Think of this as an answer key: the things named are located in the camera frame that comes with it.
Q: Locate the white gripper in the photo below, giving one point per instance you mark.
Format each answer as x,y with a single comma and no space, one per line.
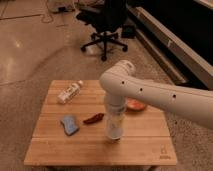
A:
114,122

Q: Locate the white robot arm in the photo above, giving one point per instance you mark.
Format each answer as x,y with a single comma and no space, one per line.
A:
119,83

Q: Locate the orange ceramic cup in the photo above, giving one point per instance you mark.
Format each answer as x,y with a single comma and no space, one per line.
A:
135,105

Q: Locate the wooden table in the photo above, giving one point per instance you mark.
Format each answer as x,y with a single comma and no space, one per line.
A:
146,139

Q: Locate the white plastic bottle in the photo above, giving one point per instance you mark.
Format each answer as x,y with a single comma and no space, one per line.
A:
71,91

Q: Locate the black office chair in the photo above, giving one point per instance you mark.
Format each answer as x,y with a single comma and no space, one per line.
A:
106,19

